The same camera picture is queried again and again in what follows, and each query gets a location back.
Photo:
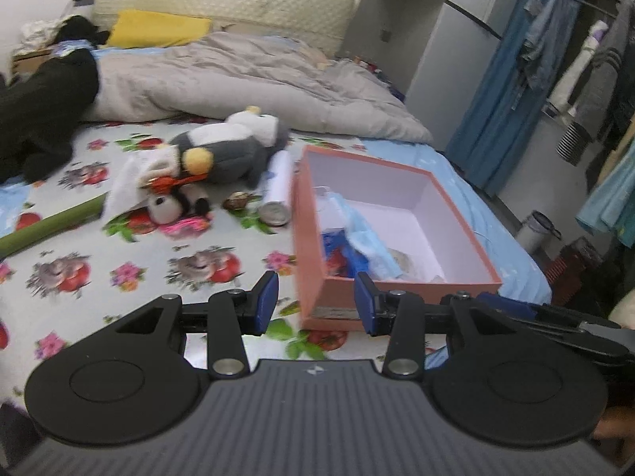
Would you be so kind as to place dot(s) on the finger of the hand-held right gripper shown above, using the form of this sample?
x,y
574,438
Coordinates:
x,y
506,305

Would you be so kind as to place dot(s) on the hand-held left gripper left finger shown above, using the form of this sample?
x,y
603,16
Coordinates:
x,y
268,302

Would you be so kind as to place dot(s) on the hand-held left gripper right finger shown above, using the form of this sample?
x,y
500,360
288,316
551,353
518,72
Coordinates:
x,y
364,307

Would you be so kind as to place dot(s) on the orange cardboard box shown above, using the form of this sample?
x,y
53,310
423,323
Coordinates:
x,y
397,297

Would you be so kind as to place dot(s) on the blue plastic bag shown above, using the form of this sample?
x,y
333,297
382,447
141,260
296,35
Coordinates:
x,y
335,258

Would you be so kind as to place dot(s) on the blue face mask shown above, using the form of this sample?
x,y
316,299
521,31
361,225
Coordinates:
x,y
369,248

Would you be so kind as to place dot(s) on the white textured towel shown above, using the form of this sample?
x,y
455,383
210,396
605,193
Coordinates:
x,y
131,178

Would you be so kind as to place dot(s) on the person's right forearm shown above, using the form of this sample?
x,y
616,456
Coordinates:
x,y
615,421

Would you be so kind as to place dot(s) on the red plastic crate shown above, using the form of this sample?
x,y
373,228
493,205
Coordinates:
x,y
570,267

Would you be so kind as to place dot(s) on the white trash bin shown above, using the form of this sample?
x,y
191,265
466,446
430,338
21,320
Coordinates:
x,y
536,233

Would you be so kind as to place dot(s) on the white spray can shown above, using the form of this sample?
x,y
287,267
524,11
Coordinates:
x,y
277,193

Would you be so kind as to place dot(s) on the blue bed sheet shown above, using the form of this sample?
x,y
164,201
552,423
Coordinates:
x,y
476,198

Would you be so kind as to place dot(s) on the pink ribbon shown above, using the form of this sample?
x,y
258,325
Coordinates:
x,y
186,227

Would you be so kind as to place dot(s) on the black and white mouse plush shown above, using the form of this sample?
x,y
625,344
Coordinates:
x,y
168,206

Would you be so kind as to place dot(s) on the fruit print tablecloth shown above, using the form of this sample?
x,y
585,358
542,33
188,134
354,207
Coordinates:
x,y
124,307

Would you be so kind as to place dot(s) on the teal hanging garment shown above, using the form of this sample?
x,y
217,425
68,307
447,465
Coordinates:
x,y
610,203

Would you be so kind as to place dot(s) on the grey penguin plush toy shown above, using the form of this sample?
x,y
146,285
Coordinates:
x,y
233,153

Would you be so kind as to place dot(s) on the blue curtain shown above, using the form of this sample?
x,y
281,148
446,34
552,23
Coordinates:
x,y
501,109

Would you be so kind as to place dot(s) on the grey quilt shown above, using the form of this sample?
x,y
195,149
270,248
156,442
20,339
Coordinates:
x,y
238,84

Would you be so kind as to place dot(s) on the green cucumber toy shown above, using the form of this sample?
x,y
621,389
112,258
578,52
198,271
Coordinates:
x,y
49,228

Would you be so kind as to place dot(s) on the white hanging garment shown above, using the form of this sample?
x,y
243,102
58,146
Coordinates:
x,y
575,74

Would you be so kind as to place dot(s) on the grey striped hanging sweater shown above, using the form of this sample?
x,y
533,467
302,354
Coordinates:
x,y
605,84

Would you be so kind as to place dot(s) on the blue-grey hanging garment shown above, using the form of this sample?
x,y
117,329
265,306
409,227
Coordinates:
x,y
543,39

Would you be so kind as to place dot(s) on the grey wardrobe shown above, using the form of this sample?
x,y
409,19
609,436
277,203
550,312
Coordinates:
x,y
426,34

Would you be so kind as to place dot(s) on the yellow pillow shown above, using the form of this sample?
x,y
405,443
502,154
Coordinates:
x,y
158,29

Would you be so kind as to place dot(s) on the black garment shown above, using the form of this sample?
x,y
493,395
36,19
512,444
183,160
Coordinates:
x,y
44,109

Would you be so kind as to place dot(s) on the beige quilted headboard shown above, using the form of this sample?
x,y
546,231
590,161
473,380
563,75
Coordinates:
x,y
238,0

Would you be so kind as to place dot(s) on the blue patterned packet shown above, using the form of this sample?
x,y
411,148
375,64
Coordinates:
x,y
72,48

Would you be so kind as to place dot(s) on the brown cardboard box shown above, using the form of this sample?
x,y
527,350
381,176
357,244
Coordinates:
x,y
30,62

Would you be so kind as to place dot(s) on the white crumpled clothes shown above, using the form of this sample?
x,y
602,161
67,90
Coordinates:
x,y
37,32

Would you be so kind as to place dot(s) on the wardrobe wall switch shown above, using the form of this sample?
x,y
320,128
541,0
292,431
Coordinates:
x,y
385,35

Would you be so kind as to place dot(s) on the black wall socket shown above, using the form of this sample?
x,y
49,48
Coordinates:
x,y
84,0

